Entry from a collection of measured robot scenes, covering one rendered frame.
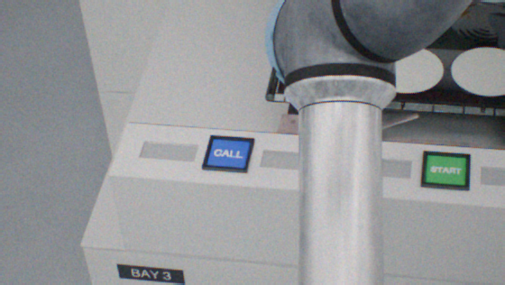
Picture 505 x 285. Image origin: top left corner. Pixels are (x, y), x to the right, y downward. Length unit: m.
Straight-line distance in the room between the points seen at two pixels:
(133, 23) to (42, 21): 1.24
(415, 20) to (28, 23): 2.26
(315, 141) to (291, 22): 0.13
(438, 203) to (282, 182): 0.18
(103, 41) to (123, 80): 0.10
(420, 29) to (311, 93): 0.13
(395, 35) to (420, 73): 0.48
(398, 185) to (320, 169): 0.22
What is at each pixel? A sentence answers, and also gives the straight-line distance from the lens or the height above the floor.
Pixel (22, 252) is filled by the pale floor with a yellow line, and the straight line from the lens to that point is 2.56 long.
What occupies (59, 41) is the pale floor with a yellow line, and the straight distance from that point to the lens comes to 3.12.
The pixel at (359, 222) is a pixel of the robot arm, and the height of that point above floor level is 1.09.
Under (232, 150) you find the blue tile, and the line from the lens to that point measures 1.32.
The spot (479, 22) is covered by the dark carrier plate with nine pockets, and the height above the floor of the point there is 0.90.
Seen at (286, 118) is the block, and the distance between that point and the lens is 1.44.
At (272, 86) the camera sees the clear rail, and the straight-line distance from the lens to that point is 1.49.
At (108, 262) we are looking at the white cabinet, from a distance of 1.45.
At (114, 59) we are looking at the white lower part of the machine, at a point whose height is 0.60.
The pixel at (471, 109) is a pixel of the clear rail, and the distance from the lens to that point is 1.47.
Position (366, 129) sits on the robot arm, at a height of 1.14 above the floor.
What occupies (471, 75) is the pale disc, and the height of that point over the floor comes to 0.90.
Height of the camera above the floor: 1.89
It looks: 44 degrees down
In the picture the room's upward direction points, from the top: 5 degrees counter-clockwise
